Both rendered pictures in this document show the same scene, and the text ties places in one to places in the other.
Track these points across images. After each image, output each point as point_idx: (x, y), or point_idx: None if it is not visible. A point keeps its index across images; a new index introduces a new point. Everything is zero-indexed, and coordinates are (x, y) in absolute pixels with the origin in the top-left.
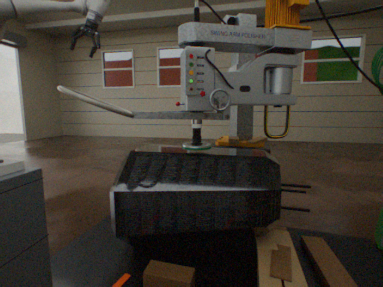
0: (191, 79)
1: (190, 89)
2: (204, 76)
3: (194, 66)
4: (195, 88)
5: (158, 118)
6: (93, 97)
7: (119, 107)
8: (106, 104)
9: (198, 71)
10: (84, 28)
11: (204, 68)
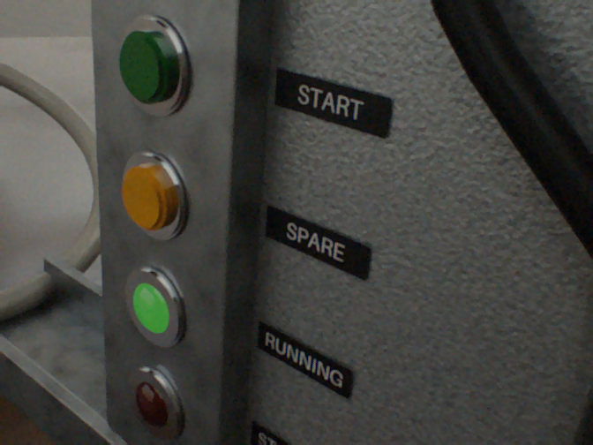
0: (147, 288)
1: (136, 403)
2: (373, 308)
3: (193, 100)
4: (200, 423)
5: (48, 431)
6: (17, 84)
7: (97, 178)
8: (70, 132)
9: (297, 197)
10: None
11: (392, 174)
